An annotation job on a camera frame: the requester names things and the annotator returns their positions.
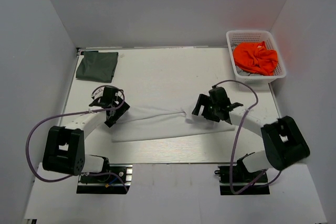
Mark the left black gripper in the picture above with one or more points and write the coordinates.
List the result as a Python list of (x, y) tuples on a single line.
[(121, 110)]

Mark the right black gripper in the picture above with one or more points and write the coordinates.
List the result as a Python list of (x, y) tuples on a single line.
[(202, 100)]

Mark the white t-shirt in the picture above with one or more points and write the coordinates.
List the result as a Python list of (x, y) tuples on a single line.
[(151, 123)]

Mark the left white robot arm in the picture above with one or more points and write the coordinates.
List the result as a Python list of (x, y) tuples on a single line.
[(65, 147)]

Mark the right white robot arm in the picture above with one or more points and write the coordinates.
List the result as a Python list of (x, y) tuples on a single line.
[(284, 144)]

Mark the grey t-shirt in basket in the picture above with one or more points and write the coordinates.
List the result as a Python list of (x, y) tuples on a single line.
[(244, 73)]

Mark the folded dark green t-shirt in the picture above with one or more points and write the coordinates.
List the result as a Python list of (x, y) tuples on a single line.
[(97, 66)]

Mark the orange t-shirt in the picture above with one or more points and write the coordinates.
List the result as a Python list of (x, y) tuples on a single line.
[(255, 58)]

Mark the white plastic basket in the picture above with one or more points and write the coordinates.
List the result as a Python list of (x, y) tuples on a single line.
[(235, 37)]

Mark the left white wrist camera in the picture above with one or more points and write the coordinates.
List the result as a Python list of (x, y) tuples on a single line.
[(96, 93)]

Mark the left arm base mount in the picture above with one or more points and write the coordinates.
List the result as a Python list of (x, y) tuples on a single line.
[(107, 184)]

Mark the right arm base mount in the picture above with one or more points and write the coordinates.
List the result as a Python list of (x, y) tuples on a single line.
[(241, 179)]

